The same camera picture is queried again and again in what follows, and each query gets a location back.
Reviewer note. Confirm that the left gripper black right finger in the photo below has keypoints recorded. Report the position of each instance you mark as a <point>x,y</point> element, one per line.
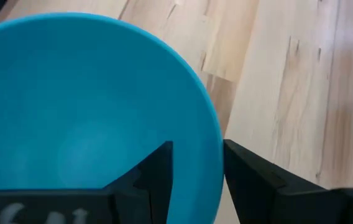
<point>288,202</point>

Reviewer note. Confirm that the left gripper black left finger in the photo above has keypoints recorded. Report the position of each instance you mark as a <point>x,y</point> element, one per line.
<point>71,207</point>

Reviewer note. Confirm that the small blue bowl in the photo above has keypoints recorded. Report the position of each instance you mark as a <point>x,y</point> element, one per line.
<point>71,93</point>

